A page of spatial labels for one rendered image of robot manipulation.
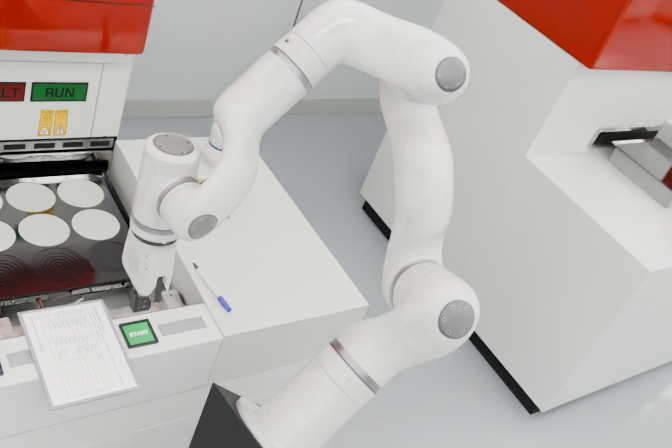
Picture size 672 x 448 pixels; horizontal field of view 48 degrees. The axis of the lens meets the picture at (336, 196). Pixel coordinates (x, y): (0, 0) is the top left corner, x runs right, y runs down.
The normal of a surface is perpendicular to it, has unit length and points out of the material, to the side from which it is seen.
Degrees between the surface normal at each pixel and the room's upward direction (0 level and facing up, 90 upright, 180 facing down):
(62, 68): 90
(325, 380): 45
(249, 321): 0
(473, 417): 0
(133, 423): 90
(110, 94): 90
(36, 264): 0
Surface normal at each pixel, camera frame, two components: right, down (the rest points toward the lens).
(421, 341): -0.24, 0.52
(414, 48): -0.29, -0.30
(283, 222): 0.33, -0.77
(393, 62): -0.45, 0.09
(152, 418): 0.50, 0.63
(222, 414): -0.71, 0.18
